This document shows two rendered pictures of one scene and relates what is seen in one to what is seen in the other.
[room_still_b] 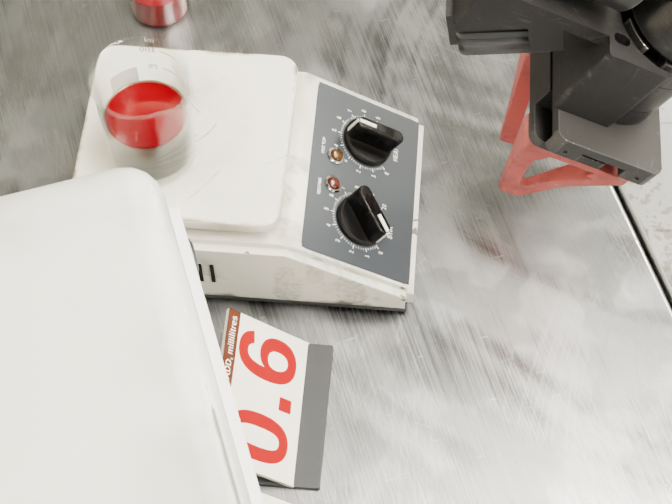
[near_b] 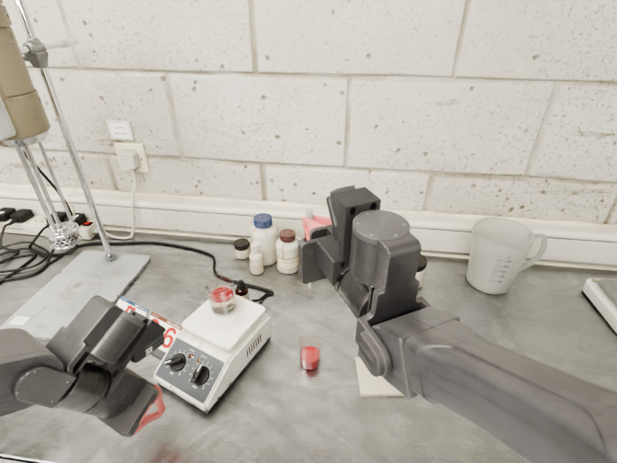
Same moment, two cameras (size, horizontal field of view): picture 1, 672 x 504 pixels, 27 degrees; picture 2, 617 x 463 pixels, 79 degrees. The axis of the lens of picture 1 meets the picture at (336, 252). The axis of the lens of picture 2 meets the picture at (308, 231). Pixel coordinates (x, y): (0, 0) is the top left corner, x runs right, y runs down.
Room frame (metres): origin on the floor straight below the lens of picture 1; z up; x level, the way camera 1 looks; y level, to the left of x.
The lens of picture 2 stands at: (0.83, -0.32, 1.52)
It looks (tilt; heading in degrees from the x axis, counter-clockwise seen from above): 33 degrees down; 115
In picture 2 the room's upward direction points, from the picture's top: straight up
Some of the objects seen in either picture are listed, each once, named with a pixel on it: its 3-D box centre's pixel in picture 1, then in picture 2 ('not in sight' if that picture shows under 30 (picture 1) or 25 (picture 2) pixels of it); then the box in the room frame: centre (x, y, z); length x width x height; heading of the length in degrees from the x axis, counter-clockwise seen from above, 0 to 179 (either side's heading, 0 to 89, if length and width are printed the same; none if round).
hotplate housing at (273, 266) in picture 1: (236, 180); (218, 342); (0.46, 0.06, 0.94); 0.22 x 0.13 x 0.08; 85
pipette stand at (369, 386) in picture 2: not in sight; (382, 355); (0.76, 0.14, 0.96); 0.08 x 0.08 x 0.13; 26
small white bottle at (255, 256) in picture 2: not in sight; (255, 257); (0.39, 0.32, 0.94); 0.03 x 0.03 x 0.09
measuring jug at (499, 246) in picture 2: not in sight; (501, 257); (0.95, 0.54, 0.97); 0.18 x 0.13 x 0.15; 23
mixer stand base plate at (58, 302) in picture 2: not in sight; (83, 289); (0.05, 0.08, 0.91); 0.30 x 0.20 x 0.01; 107
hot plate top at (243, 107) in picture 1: (187, 135); (224, 317); (0.46, 0.09, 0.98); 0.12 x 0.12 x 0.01; 85
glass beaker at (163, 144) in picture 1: (150, 115); (219, 294); (0.45, 0.10, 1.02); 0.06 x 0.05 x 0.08; 61
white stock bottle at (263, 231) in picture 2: not in sight; (263, 238); (0.38, 0.38, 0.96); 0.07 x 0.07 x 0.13
